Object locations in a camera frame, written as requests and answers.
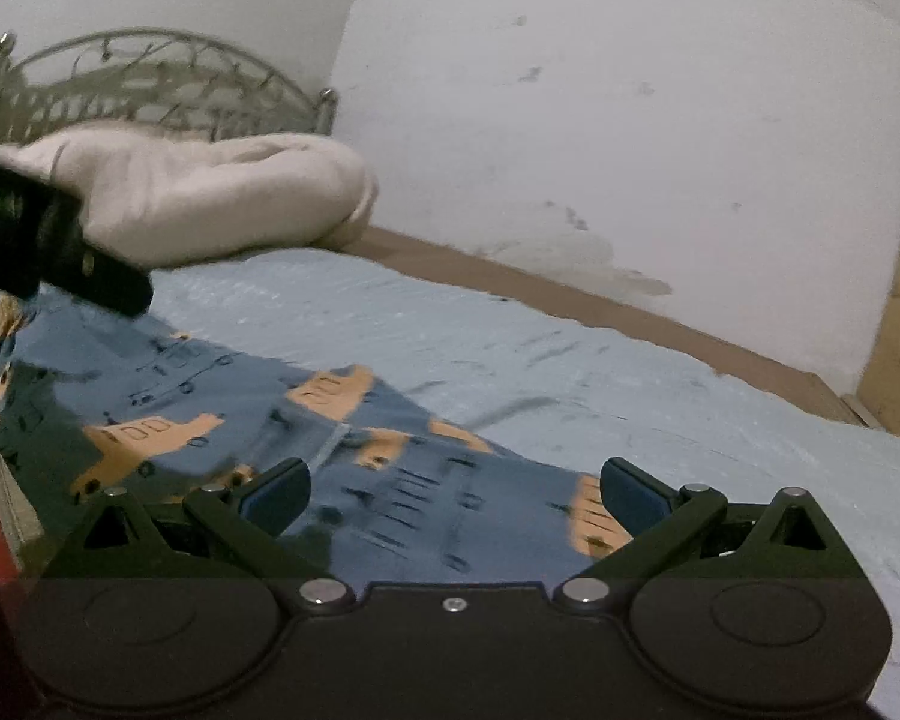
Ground light blue quilted mattress pad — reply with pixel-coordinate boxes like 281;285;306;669
146;247;900;691

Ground metal scrollwork headboard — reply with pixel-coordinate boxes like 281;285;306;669
0;28;341;157

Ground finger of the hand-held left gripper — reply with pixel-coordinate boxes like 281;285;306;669
39;236;156;317

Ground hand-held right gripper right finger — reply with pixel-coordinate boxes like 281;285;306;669
553;456;853;608

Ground pale pink comforter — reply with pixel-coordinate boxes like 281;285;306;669
0;126;380;271

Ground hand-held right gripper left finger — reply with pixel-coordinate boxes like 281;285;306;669
64;457;353;610

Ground blue pants with orange print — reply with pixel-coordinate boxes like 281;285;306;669
0;289;635;586

